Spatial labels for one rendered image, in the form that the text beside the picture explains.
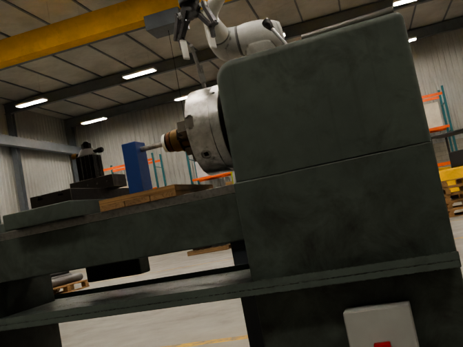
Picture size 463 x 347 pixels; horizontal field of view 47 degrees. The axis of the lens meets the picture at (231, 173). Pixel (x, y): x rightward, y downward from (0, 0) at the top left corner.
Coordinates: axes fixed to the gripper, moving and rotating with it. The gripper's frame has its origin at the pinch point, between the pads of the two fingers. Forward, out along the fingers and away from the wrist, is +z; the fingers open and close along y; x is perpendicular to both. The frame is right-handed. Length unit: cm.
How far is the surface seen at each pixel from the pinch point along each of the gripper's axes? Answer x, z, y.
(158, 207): -17, 51, -18
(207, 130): -8.0, 29.3, 2.3
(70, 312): -41, 79, -44
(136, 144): -6.4, 26.6, -33.4
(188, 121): -8.8, 24.6, -4.1
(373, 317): -12, 92, 49
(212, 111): -6.4, 23.4, 5.0
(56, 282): 426, 157, -748
